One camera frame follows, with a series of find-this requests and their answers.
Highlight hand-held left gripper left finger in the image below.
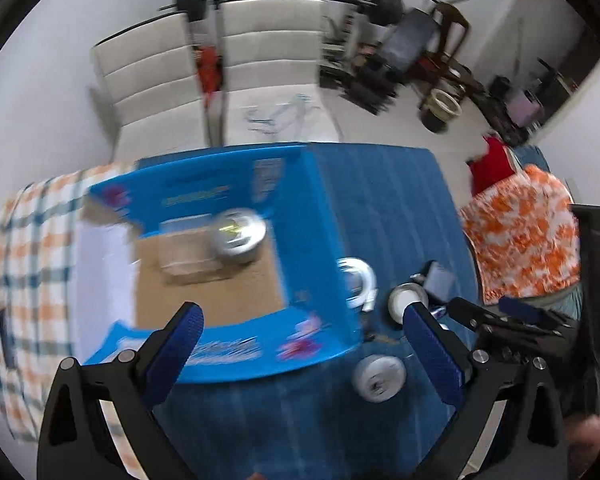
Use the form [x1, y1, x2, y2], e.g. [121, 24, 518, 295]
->
[36, 301, 206, 480]

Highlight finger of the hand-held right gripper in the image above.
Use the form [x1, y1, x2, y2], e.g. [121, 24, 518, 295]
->
[498, 296, 581, 333]
[445, 297, 531, 356]

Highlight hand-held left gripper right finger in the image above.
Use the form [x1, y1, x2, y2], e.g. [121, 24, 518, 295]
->
[401, 301, 567, 480]

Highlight small white and black box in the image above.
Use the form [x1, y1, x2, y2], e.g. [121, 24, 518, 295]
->
[422, 260, 456, 303]

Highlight white round printed tin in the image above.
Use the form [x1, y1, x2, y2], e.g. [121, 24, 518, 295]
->
[352, 355, 407, 403]

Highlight clear plastic box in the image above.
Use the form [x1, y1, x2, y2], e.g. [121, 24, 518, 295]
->
[157, 217, 231, 281]

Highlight white round container black lid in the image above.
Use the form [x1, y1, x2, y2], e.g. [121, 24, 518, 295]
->
[337, 257, 378, 311]

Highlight silver round tin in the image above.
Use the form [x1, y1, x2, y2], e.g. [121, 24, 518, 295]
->
[211, 207, 268, 265]

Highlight blue cardboard box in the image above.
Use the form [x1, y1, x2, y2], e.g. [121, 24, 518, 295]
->
[75, 142, 363, 386]

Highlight orange floral cloth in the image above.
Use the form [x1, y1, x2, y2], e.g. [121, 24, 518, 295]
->
[457, 165, 581, 306]

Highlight blue striped blanket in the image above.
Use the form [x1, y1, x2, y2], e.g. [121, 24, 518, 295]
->
[135, 142, 483, 480]

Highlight red cloth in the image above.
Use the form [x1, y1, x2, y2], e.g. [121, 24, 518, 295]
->
[467, 135, 520, 196]

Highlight dark smartphone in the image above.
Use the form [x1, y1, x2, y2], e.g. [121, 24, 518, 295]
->
[0, 310, 19, 368]

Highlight orange and blue plaid blanket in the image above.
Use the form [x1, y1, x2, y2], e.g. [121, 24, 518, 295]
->
[0, 162, 141, 461]

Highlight purple plastic bin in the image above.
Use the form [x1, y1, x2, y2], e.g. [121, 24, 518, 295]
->
[512, 92, 546, 129]

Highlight cream padded chair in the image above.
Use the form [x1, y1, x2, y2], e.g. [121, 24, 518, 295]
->
[220, 0, 342, 150]
[91, 15, 207, 162]

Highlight red plastic item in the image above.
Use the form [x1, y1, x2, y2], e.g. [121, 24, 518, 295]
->
[197, 45, 223, 106]

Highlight black weight bench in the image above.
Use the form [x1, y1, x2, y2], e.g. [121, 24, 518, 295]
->
[320, 7, 442, 112]

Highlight brown plastic chair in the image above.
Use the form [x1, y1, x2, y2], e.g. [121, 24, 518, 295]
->
[419, 2, 472, 111]

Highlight black barbell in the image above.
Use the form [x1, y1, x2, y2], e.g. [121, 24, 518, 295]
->
[160, 0, 406, 26]

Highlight wire clothes hangers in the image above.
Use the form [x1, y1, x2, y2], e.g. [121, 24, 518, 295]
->
[242, 92, 322, 137]

